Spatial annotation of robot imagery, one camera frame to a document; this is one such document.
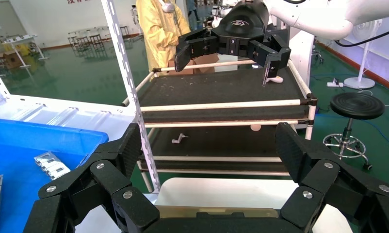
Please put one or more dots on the white slotted metal shelf rack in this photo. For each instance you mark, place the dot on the white slotted metal shelf rack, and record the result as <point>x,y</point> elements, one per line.
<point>53,109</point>

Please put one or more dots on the white plastic bracket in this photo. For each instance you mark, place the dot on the white plastic bracket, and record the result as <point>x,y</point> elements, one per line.
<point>179,139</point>

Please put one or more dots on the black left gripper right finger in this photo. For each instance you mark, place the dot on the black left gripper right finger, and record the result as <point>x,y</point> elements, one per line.
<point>319,180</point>

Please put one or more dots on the black bar stool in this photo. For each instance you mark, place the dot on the black bar stool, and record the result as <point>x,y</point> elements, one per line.
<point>82,41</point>
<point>96,40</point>

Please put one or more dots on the white plastic piece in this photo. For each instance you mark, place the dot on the white plastic piece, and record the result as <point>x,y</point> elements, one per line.
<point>275,79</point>

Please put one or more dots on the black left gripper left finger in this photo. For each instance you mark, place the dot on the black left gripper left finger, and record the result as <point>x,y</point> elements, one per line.
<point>107,180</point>

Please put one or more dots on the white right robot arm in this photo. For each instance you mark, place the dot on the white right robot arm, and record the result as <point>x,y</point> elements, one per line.
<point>326,16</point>

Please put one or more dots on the white standing fan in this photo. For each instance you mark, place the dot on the white standing fan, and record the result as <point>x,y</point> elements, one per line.
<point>364,32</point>

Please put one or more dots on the blue plastic bin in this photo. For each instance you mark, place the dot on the blue plastic bin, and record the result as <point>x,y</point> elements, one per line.
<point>21,154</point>

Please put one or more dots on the white power strip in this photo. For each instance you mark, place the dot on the white power strip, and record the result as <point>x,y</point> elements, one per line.
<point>335,84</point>

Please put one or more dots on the silver slotted bracket part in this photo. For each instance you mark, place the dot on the silver slotted bracket part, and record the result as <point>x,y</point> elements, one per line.
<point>51,165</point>

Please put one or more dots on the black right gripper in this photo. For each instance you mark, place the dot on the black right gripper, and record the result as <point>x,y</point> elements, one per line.
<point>242,29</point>

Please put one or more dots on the person in yellow coat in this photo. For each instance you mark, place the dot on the person in yellow coat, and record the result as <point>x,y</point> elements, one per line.
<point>159,29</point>

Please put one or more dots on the white background work table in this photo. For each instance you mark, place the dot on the white background work table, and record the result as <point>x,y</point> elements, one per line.
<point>21,39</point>

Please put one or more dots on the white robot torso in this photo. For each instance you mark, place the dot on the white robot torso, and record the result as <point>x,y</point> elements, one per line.
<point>302,54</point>

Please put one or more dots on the black round stool chrome base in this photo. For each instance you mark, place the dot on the black round stool chrome base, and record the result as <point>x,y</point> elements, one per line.
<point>356,106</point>

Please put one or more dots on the pipe-frame cart with black shelves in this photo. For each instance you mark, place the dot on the pipe-frame cart with black shelves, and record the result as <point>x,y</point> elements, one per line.
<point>220,104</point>

